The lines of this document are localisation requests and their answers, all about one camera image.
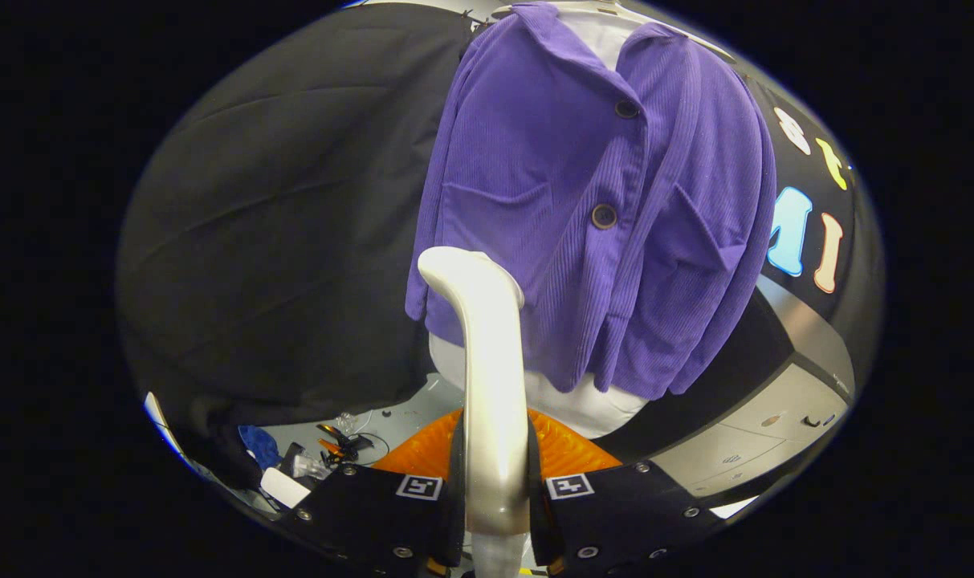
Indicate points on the clear plastic packet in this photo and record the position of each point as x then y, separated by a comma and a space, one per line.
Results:
310, 466

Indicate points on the white card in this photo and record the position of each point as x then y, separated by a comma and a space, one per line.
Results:
284, 487

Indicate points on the white clothes hanger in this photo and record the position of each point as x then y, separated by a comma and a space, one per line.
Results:
695, 42

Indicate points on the white sheet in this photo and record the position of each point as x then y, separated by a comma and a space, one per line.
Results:
734, 506

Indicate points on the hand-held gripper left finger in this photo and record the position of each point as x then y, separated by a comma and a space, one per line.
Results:
374, 518

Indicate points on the white undershirt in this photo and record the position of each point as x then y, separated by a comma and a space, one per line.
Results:
583, 405

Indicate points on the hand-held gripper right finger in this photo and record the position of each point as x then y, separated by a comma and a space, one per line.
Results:
623, 522

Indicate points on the blue cloth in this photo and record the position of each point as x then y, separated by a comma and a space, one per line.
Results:
260, 445

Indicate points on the grey drawer cabinet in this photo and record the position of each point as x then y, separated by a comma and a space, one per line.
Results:
776, 401

